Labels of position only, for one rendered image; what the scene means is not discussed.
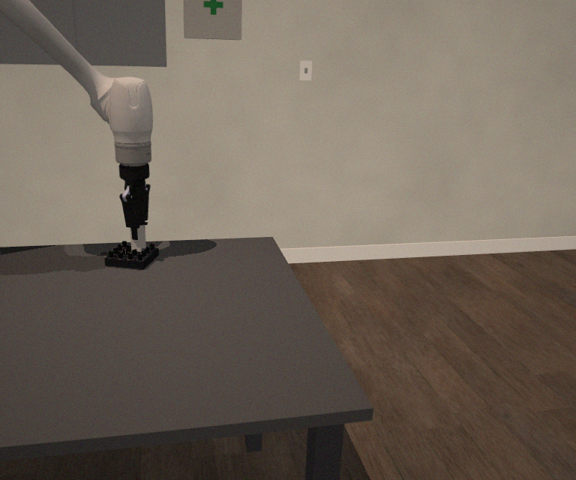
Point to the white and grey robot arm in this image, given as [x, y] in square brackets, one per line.
[127, 107]

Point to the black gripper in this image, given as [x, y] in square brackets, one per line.
[134, 189]

